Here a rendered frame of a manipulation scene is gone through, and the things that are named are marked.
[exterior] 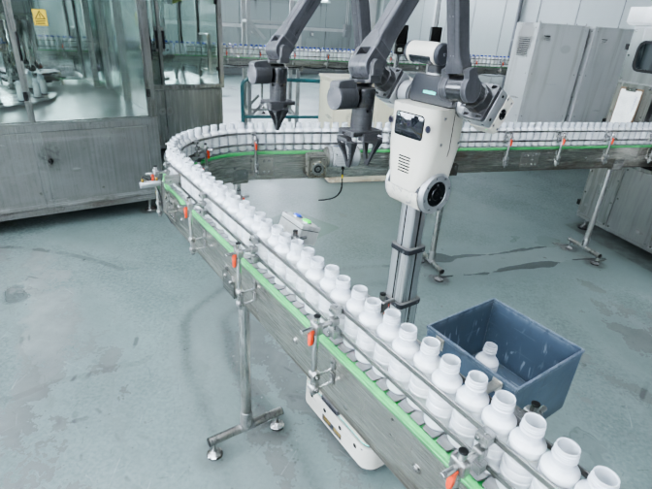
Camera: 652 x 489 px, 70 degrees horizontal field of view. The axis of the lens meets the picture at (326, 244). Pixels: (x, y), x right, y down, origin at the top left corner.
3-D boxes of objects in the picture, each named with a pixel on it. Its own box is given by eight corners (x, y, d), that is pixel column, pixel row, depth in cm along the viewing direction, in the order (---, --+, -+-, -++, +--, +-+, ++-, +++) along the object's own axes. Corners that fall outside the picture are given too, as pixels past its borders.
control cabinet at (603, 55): (576, 154, 758) (615, 26, 675) (601, 163, 715) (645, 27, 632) (536, 155, 736) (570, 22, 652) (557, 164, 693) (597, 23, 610)
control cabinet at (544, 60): (531, 155, 734) (565, 22, 650) (553, 165, 691) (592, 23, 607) (486, 156, 711) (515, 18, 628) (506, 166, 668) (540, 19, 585)
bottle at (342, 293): (329, 323, 126) (333, 271, 119) (351, 327, 125) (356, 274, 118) (325, 337, 121) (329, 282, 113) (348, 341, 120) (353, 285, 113)
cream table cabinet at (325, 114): (391, 166, 635) (403, 75, 584) (410, 179, 582) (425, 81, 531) (314, 168, 605) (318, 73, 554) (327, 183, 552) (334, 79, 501)
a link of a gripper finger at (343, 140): (370, 168, 124) (374, 133, 120) (348, 171, 120) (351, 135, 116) (354, 162, 129) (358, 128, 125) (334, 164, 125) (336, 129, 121)
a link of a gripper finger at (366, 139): (379, 167, 126) (384, 132, 122) (359, 170, 122) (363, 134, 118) (365, 160, 131) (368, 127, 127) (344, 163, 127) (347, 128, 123)
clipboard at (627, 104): (610, 122, 421) (622, 85, 407) (632, 128, 401) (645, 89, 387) (606, 122, 420) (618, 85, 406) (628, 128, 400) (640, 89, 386)
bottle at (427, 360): (418, 416, 98) (431, 354, 91) (400, 398, 102) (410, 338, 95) (439, 407, 101) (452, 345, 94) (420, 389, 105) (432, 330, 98)
